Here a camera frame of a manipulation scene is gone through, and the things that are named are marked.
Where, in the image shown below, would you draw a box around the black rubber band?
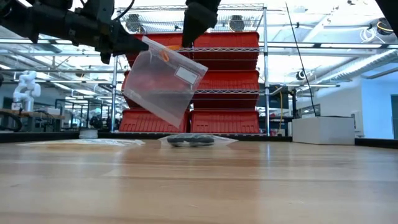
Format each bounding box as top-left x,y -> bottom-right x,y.
166,134 -> 216,145
167,139 -> 206,148

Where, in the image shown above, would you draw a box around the white ventilation duct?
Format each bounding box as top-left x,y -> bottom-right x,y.
320,49 -> 398,85

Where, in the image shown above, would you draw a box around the clear zip bag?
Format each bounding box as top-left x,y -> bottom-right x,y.
123,35 -> 208,129
157,133 -> 239,149
17,138 -> 146,147

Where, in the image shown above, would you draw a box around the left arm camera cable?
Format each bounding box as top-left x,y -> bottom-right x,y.
113,0 -> 136,21

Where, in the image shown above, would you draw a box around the dark round device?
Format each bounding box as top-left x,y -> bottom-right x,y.
229,14 -> 247,32
124,14 -> 144,34

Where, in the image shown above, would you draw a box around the thin black cable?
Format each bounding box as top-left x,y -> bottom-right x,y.
284,1 -> 318,118

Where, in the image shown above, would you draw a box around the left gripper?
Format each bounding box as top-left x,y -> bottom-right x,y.
30,0 -> 149,65

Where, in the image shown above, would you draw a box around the white box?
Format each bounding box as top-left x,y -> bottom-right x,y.
292,116 -> 356,146

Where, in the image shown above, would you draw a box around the orange rubber bands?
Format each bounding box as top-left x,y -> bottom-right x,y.
159,45 -> 183,63

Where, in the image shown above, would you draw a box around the chrome wire shelf cart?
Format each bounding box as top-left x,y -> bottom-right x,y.
110,2 -> 271,138

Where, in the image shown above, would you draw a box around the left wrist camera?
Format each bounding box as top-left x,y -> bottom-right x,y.
80,0 -> 116,27

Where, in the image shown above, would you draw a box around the black monitor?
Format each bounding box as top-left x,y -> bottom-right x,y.
257,84 -> 290,110

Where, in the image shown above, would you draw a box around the white tape roll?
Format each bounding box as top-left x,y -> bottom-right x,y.
78,129 -> 99,140

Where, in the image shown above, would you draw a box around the wooden workbench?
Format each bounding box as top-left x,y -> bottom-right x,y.
0,108 -> 65,133

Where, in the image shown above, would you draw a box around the black cable reel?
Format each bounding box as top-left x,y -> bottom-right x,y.
375,17 -> 396,37

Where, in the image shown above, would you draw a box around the black workstation frame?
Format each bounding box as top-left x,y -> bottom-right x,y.
54,98 -> 121,131

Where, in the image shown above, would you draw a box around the white cable coil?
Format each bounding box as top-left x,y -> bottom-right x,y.
359,27 -> 377,44

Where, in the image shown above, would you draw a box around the dark door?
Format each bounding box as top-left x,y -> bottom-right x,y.
391,94 -> 398,140

